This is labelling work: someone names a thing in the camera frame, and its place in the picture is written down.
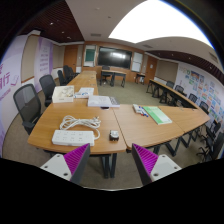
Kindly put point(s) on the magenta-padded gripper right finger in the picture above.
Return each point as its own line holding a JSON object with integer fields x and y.
{"x": 146, "y": 160}

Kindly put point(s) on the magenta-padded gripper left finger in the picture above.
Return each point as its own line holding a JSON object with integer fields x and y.
{"x": 75, "y": 159}

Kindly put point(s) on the small black charger block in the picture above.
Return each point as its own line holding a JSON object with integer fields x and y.
{"x": 114, "y": 135}

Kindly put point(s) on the white power strip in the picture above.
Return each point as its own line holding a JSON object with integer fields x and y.
{"x": 73, "y": 137}

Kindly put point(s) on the green booklet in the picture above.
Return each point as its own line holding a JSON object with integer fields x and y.
{"x": 157, "y": 115}

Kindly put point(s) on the white case of markers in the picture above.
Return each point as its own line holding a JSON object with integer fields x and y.
{"x": 137, "y": 108}

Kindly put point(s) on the small black flat object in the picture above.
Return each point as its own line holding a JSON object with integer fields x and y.
{"x": 105, "y": 107}

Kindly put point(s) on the large white booklet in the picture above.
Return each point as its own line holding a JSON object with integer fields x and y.
{"x": 101, "y": 101}

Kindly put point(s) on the white open cardboard box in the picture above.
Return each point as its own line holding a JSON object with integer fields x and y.
{"x": 62, "y": 95}

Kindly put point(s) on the white paper sheets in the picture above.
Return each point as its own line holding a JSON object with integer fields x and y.
{"x": 85, "y": 92}

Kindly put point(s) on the black mesh office chair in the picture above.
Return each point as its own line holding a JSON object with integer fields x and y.
{"x": 47, "y": 85}
{"x": 26, "y": 103}

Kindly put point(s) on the row of black office chairs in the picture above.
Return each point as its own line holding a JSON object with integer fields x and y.
{"x": 203, "y": 106}

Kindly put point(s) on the small dark side desk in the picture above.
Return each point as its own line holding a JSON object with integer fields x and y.
{"x": 140, "y": 75}

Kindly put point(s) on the group of black office chairs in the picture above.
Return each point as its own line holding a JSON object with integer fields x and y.
{"x": 67, "y": 73}

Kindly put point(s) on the brown wooden door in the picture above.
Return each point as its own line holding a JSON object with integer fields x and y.
{"x": 151, "y": 69}
{"x": 70, "y": 58}

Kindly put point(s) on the dark lectern desk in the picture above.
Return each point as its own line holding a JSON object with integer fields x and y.
{"x": 114, "y": 72}

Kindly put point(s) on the green and white whiteboard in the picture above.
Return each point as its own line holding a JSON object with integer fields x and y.
{"x": 89, "y": 55}

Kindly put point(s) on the large bright ceiling light panel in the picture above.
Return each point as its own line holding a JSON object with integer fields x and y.
{"x": 156, "y": 23}

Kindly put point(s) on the colourful wall poster display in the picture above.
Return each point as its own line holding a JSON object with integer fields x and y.
{"x": 201, "y": 86}

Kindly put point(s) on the narrow purple wall banner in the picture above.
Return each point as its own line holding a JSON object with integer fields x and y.
{"x": 43, "y": 61}

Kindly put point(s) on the large purple wall mural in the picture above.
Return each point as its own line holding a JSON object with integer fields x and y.
{"x": 10, "y": 76}

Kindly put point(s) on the large black wall screen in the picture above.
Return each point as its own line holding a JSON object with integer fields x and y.
{"x": 115, "y": 57}

